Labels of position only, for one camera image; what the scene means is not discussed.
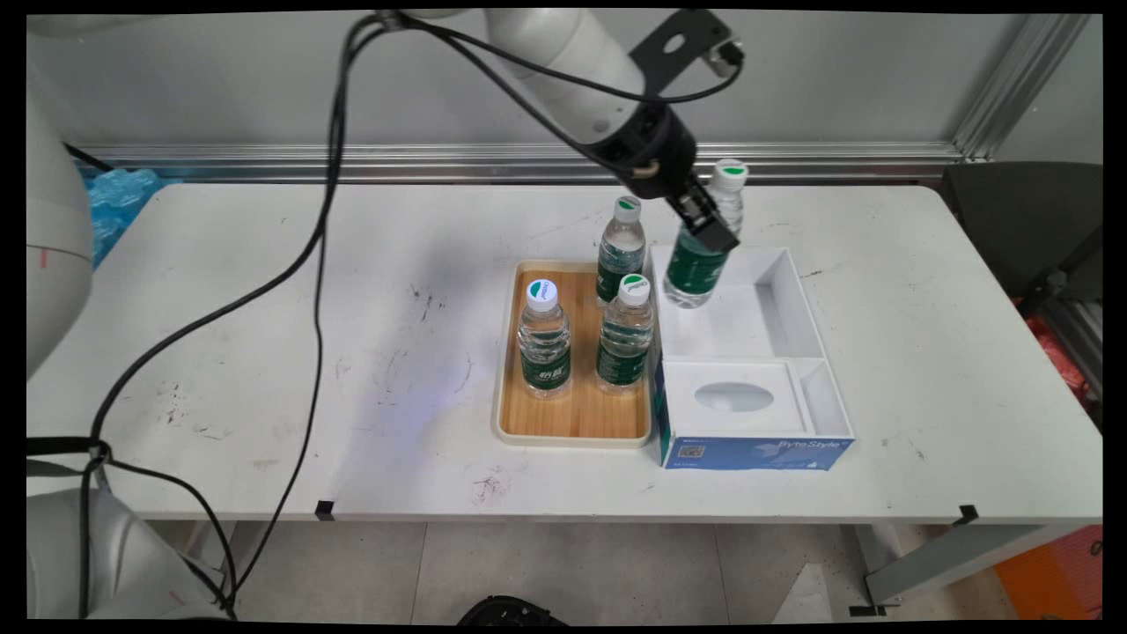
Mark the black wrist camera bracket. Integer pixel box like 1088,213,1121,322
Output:
628,9,746,93

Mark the long aluminium frame rail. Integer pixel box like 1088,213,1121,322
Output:
66,143,965,184

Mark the round black object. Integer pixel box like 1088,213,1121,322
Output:
458,595,569,628

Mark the blue wrapped bottle pack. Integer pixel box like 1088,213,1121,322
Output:
84,167,168,269

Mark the slanted aluminium frame post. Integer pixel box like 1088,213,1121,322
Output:
951,13,1093,164

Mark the red bag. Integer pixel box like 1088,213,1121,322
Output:
1013,299,1093,406

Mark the clear Cestbon water bottle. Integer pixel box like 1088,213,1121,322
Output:
663,158,749,310
517,279,572,399
596,195,646,309
596,274,655,394

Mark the black cable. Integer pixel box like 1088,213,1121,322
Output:
77,11,746,619
88,11,652,617

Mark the white insert with oval hole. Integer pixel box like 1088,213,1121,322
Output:
662,359,807,438

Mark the white table leg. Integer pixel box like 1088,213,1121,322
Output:
850,524,1084,617

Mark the orange box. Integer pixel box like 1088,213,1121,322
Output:
995,526,1103,622

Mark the dark grey chair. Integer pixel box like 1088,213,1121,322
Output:
942,161,1103,300

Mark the bamboo tray with cream rim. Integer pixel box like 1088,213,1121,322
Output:
493,259,654,450

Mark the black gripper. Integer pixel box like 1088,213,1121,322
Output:
586,101,740,256

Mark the white blue ByteDance gift box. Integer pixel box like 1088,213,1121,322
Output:
649,245,856,471

